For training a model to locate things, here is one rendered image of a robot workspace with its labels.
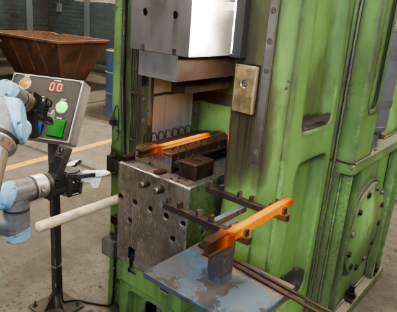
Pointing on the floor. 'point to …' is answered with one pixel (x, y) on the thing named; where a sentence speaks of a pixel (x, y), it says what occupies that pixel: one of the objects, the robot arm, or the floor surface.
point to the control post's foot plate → (45, 304)
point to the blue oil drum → (109, 80)
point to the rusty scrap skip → (50, 53)
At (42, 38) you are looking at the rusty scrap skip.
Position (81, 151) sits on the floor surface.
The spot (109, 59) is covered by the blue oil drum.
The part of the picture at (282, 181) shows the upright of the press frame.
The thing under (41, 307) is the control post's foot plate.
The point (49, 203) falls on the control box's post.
